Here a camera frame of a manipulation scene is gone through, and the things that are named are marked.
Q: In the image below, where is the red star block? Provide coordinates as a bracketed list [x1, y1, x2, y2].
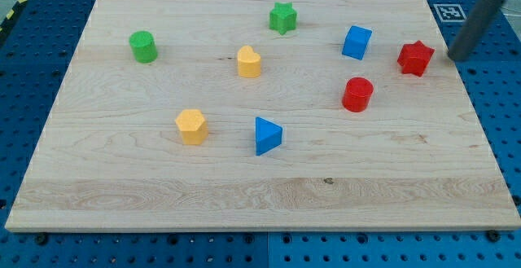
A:
[397, 41, 435, 77]

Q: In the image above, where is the green star block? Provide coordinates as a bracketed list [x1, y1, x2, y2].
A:
[269, 2, 297, 35]

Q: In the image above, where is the blue triangle block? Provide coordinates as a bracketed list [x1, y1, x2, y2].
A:
[255, 117, 283, 156]

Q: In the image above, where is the yellow heart block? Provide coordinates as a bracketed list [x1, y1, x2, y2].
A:
[237, 46, 261, 78]

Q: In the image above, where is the yellow hexagon block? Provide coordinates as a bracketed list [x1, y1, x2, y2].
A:
[175, 109, 208, 145]

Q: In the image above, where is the wooden board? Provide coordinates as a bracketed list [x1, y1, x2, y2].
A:
[6, 0, 520, 232]

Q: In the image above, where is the red cylinder block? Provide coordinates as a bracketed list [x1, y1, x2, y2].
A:
[342, 77, 374, 112]

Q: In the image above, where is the blue cube block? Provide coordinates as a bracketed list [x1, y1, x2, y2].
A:
[342, 25, 372, 60]

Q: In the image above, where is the green cylinder block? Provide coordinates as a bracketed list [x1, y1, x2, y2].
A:
[129, 30, 158, 64]

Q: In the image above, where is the white fiducial marker tag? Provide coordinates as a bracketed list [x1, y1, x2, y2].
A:
[434, 3, 466, 23]

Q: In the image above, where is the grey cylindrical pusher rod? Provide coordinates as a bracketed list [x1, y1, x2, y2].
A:
[447, 0, 506, 62]

